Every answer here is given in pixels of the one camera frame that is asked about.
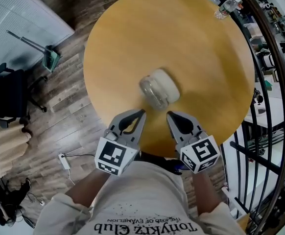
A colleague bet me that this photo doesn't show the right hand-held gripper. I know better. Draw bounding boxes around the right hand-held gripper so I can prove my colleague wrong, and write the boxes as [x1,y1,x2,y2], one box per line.
[166,110,220,174]

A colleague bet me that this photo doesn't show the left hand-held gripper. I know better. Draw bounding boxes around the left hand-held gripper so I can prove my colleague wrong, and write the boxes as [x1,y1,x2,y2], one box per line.
[95,109,147,176]

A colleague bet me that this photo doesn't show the person's right forearm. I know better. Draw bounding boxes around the person's right forearm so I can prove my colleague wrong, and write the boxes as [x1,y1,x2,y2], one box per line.
[192,171,220,215]

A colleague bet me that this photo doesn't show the person's left forearm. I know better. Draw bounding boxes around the person's left forearm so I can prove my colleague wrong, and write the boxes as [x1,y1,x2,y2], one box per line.
[65,167,111,209]

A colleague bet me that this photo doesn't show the person's dark trousers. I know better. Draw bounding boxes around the person's dark trousers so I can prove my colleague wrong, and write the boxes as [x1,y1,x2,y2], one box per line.
[139,151,183,175]

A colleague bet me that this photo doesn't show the white power strip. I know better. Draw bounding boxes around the white power strip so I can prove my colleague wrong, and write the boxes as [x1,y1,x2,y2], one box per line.
[58,153,71,170]

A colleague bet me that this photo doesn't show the white printed t-shirt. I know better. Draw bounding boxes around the white printed t-shirt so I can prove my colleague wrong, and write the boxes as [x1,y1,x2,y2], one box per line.
[38,162,250,235]

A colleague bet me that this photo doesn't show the clear plastic water bottle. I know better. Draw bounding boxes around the clear plastic water bottle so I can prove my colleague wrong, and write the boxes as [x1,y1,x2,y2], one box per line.
[214,0,242,20]

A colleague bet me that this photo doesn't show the black office chair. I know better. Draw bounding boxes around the black office chair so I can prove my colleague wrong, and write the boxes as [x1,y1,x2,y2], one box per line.
[0,62,48,129]

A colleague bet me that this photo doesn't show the green dustpan with long handle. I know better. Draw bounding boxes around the green dustpan with long handle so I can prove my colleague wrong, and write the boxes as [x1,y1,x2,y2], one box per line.
[6,30,62,73]

